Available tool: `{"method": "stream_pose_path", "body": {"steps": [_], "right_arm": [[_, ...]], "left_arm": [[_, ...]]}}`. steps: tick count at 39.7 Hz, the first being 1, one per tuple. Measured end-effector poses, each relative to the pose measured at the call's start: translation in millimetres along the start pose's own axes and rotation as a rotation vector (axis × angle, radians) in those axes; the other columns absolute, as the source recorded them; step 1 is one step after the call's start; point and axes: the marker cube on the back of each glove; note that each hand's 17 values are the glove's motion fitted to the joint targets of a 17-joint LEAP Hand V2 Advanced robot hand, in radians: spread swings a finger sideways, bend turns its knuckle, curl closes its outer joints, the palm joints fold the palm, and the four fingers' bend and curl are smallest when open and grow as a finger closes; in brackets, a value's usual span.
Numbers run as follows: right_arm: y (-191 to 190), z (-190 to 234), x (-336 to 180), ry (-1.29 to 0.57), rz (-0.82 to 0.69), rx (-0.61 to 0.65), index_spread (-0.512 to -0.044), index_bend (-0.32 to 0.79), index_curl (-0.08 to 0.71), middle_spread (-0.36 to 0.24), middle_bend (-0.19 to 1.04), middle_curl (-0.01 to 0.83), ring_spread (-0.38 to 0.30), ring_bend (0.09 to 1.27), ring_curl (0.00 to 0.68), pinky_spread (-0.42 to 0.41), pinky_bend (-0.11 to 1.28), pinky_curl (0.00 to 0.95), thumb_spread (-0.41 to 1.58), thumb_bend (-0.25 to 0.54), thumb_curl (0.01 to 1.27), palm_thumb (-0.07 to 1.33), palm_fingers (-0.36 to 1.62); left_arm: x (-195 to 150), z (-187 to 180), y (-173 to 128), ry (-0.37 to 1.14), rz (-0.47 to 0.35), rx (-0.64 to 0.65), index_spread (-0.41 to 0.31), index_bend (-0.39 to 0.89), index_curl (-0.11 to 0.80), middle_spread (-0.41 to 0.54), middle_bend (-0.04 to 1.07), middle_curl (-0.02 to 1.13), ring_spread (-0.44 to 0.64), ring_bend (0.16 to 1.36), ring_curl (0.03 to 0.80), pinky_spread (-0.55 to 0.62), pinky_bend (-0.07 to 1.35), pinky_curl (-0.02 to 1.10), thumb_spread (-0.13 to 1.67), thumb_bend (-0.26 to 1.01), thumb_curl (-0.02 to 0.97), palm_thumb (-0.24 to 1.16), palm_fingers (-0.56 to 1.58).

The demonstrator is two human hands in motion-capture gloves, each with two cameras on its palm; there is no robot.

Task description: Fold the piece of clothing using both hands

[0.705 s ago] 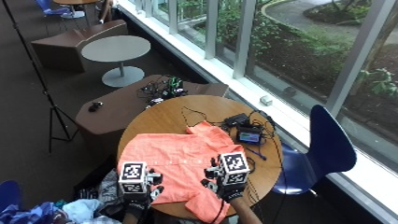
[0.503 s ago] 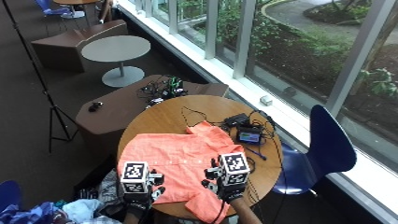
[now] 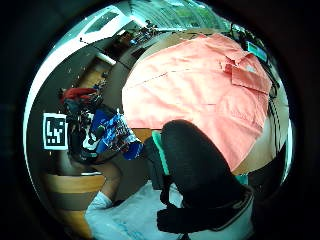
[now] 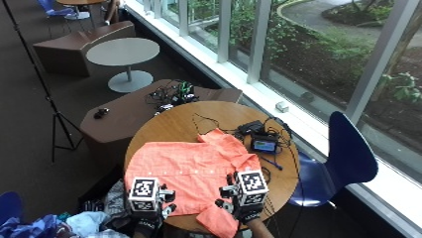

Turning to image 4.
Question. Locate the brown angular bench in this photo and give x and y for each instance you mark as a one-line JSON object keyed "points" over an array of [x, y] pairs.
{"points": [[75, 46], [127, 122]]}

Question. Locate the small black device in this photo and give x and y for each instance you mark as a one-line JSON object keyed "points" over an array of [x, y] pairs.
{"points": [[102, 113]]}

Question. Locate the pile of mixed clothes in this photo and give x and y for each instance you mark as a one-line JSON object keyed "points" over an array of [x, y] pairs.
{"points": [[88, 221]]}

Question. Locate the black tripod stand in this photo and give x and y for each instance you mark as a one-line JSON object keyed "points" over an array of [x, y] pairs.
{"points": [[55, 112]]}

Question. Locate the small white box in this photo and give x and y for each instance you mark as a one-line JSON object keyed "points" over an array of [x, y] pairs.
{"points": [[283, 106]]}

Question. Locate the black box device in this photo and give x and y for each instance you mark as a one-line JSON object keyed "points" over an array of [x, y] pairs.
{"points": [[251, 127]]}

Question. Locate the small screen device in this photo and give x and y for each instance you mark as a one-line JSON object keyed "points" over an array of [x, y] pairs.
{"points": [[264, 144]]}

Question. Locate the wooden round table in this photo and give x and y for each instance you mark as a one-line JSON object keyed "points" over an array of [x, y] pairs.
{"points": [[82, 2]]}

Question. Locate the white marker cube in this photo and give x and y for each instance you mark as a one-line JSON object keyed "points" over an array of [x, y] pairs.
{"points": [[252, 186], [144, 193]]}

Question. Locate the blue plastic chair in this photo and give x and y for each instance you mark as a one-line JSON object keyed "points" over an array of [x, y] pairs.
{"points": [[55, 10], [9, 206], [348, 158]]}

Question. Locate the orange button shirt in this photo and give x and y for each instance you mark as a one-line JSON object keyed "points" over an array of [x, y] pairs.
{"points": [[190, 165]]}

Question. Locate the blue pen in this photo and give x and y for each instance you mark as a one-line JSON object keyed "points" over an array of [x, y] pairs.
{"points": [[272, 162]]}

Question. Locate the person's right hand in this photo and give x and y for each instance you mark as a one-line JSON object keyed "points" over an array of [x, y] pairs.
{"points": [[248, 213]]}

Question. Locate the grey round pedestal table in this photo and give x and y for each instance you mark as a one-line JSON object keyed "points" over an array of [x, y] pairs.
{"points": [[123, 51]]}

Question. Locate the person's left hand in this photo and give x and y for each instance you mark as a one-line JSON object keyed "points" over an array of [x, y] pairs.
{"points": [[147, 218]]}

